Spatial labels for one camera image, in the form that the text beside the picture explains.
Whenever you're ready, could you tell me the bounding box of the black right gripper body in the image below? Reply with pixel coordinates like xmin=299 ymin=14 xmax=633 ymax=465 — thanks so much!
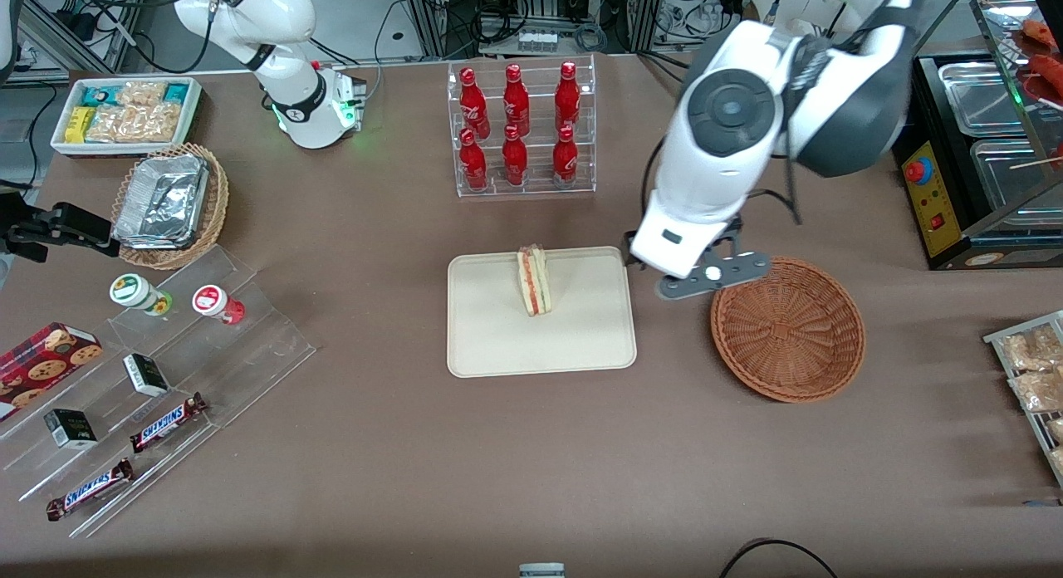
xmin=0 ymin=192 xmax=34 ymax=230

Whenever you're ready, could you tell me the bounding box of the triangle sandwich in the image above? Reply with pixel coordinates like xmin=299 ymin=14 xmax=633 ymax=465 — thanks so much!
xmin=517 ymin=243 xmax=551 ymax=317

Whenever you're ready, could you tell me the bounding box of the cream plastic tray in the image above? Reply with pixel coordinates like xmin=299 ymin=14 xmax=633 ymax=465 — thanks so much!
xmin=447 ymin=246 xmax=638 ymax=378

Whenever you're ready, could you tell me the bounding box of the brown wicker basket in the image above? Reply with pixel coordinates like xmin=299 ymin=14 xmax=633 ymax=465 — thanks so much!
xmin=711 ymin=257 xmax=866 ymax=403

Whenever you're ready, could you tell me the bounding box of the light wicker basket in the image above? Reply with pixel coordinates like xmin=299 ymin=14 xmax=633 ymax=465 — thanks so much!
xmin=112 ymin=144 xmax=229 ymax=270

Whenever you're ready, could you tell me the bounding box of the green sunflower yogurt cup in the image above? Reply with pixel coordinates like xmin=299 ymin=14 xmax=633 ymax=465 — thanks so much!
xmin=110 ymin=275 xmax=174 ymax=317

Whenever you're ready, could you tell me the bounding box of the silver foil container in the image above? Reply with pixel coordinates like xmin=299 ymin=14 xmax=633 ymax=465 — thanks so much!
xmin=112 ymin=154 xmax=208 ymax=248

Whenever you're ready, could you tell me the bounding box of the clear cracker bag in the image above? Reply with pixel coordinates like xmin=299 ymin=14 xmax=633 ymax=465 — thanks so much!
xmin=86 ymin=105 xmax=138 ymax=144
xmin=133 ymin=103 xmax=185 ymax=142
xmin=116 ymin=81 xmax=167 ymax=107

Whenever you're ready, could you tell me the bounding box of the red plaid cookie box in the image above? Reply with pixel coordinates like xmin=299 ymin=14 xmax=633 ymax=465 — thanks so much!
xmin=0 ymin=322 xmax=102 ymax=421

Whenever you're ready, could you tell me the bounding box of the clear acrylic bottle rack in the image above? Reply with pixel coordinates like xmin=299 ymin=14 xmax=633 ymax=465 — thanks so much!
xmin=447 ymin=55 xmax=596 ymax=198

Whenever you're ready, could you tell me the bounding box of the red cola bottle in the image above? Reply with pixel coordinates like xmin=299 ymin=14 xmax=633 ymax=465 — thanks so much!
xmin=555 ymin=61 xmax=581 ymax=132
xmin=502 ymin=125 xmax=529 ymax=187
xmin=459 ymin=66 xmax=491 ymax=140
xmin=459 ymin=129 xmax=488 ymax=191
xmin=503 ymin=63 xmax=531 ymax=137
xmin=552 ymin=126 xmax=580 ymax=189

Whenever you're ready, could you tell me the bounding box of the red strawberry yogurt cup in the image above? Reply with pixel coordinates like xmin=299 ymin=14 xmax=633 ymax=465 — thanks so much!
xmin=193 ymin=285 xmax=246 ymax=326

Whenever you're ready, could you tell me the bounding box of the white plastic snack bin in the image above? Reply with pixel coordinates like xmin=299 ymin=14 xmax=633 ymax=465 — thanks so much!
xmin=50 ymin=77 xmax=204 ymax=158

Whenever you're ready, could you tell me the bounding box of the small black carton box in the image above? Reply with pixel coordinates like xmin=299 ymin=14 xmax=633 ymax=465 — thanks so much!
xmin=44 ymin=409 xmax=98 ymax=448
xmin=123 ymin=354 xmax=169 ymax=396

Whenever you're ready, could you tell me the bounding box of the clear acrylic stepped stand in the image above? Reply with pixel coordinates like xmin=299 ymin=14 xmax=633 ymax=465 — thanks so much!
xmin=0 ymin=246 xmax=316 ymax=537

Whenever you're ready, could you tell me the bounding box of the Snickers chocolate bar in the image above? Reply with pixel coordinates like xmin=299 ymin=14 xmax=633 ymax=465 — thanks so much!
xmin=130 ymin=393 xmax=207 ymax=453
xmin=47 ymin=459 xmax=134 ymax=521

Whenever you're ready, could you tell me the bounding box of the black food warmer cabinet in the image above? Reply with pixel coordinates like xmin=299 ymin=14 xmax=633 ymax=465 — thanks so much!
xmin=893 ymin=0 xmax=1063 ymax=272

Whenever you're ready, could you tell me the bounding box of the steel food pan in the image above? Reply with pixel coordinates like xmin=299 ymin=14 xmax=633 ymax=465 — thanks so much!
xmin=938 ymin=61 xmax=1032 ymax=137
xmin=970 ymin=138 xmax=1063 ymax=212

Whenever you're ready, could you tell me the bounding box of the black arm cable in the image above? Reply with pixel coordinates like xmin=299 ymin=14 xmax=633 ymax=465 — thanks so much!
xmin=639 ymin=138 xmax=802 ymax=226

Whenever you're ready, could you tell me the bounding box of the black floor cable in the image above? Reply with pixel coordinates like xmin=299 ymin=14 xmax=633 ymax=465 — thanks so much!
xmin=718 ymin=538 xmax=840 ymax=578

